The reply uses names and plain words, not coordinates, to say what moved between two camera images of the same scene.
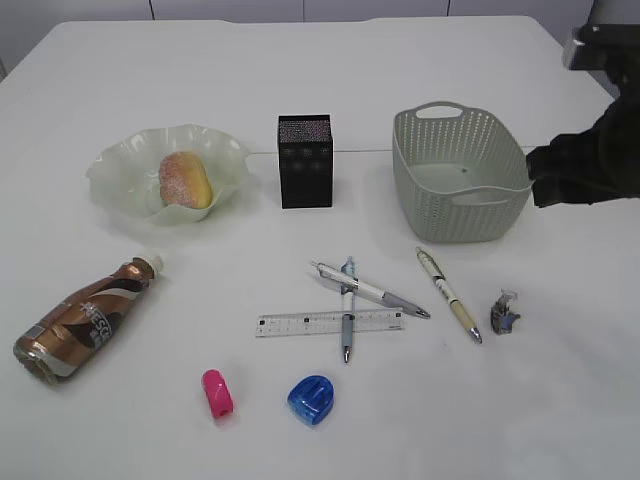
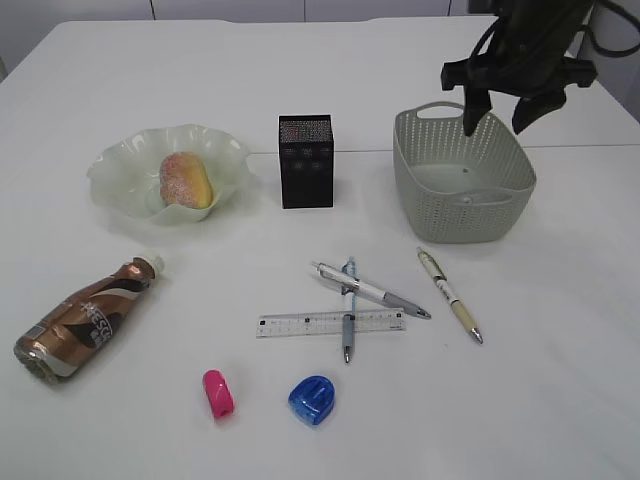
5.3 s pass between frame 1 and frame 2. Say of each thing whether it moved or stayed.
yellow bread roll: stayed
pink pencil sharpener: stayed
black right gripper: moved
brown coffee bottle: stayed
